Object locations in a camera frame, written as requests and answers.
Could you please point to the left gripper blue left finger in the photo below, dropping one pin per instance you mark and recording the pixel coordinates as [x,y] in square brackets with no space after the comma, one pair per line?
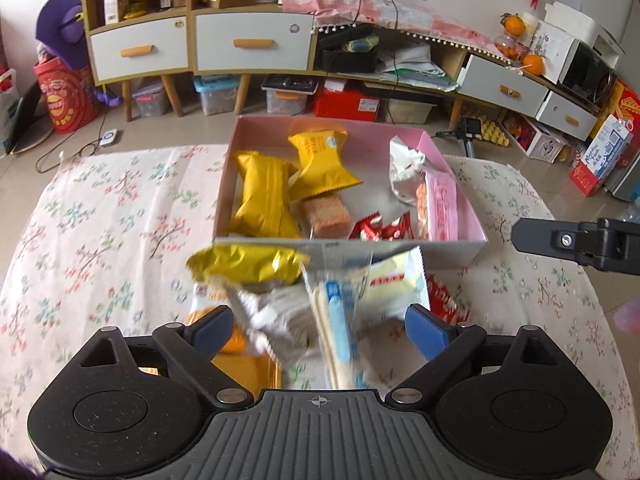
[189,352]

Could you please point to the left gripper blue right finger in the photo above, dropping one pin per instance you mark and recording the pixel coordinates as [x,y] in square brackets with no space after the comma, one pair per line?
[451,353]

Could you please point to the red white snack pack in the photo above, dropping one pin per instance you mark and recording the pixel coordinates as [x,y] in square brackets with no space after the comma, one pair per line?
[442,303]

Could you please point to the yellow snack bag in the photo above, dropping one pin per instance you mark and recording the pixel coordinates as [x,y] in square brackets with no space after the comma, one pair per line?
[248,263]

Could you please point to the clear blue white snack bag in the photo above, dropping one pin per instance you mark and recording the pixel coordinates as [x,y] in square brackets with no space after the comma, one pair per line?
[335,281]

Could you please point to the red white candy pack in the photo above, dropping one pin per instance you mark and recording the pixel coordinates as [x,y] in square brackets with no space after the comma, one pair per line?
[373,228]

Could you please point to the pink wafer pack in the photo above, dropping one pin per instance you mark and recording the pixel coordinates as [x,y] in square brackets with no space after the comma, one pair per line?
[437,207]

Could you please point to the silver white snack bag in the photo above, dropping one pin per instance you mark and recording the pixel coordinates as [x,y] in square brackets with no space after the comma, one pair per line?
[407,169]

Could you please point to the yellow pillow snack pack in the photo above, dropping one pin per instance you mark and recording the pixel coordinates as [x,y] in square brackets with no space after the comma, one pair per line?
[321,166]

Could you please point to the orange wafer pack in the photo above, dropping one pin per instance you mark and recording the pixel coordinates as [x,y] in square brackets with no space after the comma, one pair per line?
[235,354]

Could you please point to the white yellow snack packet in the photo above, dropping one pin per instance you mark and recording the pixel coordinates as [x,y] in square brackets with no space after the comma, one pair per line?
[393,284]

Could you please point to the blue white milk carton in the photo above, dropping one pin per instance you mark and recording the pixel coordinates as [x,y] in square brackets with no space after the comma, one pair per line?
[601,156]

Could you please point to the white printed toy box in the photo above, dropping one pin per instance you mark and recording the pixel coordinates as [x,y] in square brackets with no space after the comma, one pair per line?
[534,139]

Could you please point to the floral table cloth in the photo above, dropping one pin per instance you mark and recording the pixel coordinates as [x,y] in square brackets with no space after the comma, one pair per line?
[108,241]

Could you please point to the yellow egg tray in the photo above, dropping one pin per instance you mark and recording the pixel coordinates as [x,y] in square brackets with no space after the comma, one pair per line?
[489,129]

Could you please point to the white microwave oven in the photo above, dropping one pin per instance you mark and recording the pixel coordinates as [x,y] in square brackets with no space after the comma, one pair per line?
[590,72]

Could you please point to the orange fruit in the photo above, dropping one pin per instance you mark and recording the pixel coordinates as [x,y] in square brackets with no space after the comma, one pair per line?
[513,25]
[533,64]

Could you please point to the white charger puck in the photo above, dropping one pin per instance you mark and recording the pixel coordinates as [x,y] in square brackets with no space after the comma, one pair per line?
[108,138]

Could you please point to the white storage bin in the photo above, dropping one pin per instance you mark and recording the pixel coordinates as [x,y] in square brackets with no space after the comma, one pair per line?
[406,112]

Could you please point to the clear storage bin blue lid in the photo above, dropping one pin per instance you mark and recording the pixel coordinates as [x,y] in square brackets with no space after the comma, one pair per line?
[217,93]

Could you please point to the stack of papers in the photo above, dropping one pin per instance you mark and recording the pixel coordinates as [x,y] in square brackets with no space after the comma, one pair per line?
[414,66]

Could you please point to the red cardboard box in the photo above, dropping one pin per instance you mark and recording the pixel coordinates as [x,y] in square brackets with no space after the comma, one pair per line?
[349,104]

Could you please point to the red printed bag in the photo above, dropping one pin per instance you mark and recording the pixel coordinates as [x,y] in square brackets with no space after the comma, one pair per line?
[68,94]

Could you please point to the long low tv cabinet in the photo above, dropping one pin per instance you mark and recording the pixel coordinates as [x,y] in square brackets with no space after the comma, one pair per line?
[490,82]

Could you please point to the black storage box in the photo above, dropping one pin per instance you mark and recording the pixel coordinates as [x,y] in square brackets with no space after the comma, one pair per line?
[349,49]

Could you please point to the white drawer wooden cabinet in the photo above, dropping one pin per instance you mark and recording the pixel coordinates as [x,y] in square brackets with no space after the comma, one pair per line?
[251,40]

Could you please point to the tall wooden shelf cabinet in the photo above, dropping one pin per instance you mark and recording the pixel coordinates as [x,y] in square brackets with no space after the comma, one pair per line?
[135,39]

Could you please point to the purple plush toy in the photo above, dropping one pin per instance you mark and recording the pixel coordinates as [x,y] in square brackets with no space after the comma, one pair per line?
[60,28]

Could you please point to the pink floral cloth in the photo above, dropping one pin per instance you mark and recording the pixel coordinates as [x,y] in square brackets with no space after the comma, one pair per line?
[414,19]

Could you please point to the handheld camera on tripod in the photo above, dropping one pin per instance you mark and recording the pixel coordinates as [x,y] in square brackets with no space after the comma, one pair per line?
[466,133]

